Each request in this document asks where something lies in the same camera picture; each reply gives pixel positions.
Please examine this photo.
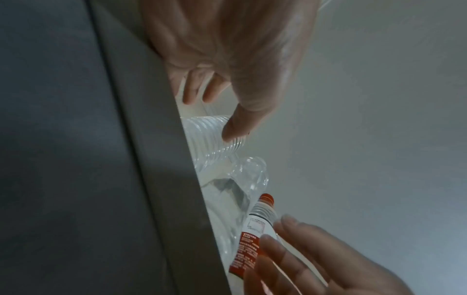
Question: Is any gray refrigerator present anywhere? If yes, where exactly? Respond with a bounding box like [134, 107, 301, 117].
[0, 0, 234, 295]

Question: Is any person's left hand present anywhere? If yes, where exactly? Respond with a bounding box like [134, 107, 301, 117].
[140, 0, 322, 145]

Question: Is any clear ribbed plastic bottle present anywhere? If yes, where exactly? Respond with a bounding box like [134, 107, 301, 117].
[180, 114, 249, 171]

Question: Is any clear empty plastic bottle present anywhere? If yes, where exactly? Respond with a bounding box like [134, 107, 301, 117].
[195, 156, 270, 257]

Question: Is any red label water bottle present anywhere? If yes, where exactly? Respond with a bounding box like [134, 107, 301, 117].
[228, 192, 280, 285]

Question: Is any person's right hand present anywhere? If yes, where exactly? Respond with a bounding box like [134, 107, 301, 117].
[242, 214, 413, 295]

